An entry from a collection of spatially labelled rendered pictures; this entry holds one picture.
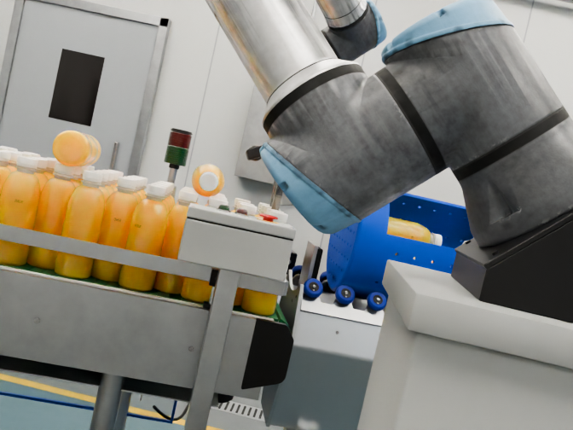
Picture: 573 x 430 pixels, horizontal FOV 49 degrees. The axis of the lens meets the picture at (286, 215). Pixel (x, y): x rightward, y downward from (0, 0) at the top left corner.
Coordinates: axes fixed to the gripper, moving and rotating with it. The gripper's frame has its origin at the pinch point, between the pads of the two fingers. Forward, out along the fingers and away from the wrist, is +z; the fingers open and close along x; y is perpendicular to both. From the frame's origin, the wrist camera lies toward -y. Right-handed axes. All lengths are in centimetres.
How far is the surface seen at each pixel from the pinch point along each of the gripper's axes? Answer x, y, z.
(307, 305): -10.0, 11.2, 18.5
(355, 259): -12.0, 18.9, 6.1
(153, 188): -16.7, -26.3, 0.1
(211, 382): -29.4, -7.4, 32.7
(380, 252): -12.6, 24.0, 3.2
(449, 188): 318, 165, -32
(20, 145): 378, -166, 9
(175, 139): 34.4, -27.3, -12.3
